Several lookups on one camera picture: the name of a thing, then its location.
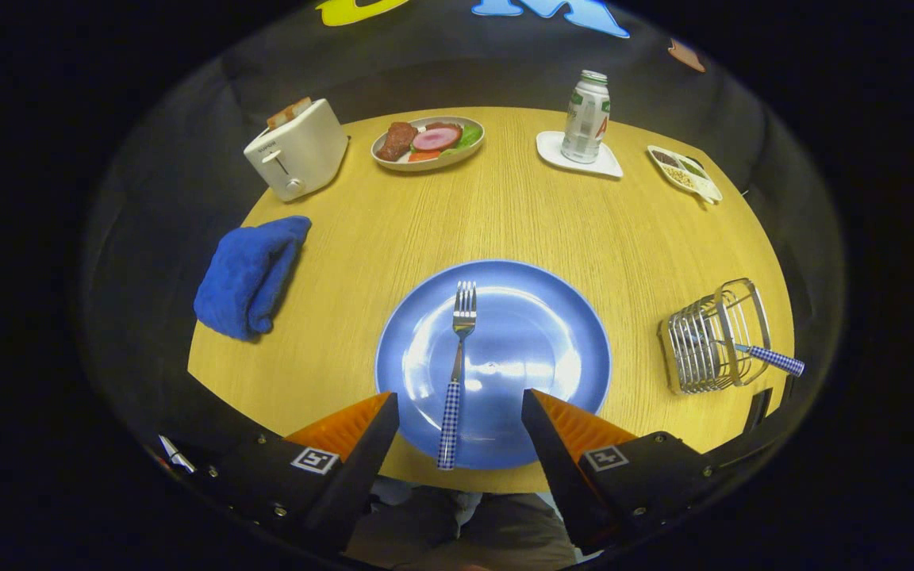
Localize white toaster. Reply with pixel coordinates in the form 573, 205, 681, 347
244, 98, 349, 202

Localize blue towel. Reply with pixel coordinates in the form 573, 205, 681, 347
194, 216, 313, 343

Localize spoon with blue checked handle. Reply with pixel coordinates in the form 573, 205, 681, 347
675, 329, 806, 377

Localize white drink bottle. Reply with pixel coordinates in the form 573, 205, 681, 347
561, 70, 611, 165

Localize white divided seasoning dish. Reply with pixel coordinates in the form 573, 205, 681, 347
647, 145, 724, 205

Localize pink ham slice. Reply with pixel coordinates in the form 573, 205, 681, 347
412, 123, 463, 153

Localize blue round plate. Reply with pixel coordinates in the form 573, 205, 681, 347
375, 259, 613, 470

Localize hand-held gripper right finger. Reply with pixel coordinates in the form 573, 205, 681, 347
520, 389, 735, 556

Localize white square coaster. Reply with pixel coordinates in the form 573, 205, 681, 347
536, 131, 624, 178

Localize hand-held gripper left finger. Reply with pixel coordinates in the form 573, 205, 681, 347
187, 391, 401, 556

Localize metal wire basket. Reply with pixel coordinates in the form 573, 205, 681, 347
658, 278, 773, 396

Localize small plate of food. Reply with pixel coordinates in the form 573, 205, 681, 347
371, 116, 486, 173

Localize fork with blue checked handle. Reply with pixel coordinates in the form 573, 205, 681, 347
436, 280, 478, 471

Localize brown meat piece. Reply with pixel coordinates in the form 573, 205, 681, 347
378, 121, 420, 163

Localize black table bracket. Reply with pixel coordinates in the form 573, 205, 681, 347
745, 388, 774, 434

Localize person's legs in beige trousers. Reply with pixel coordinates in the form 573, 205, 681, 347
344, 476, 578, 571

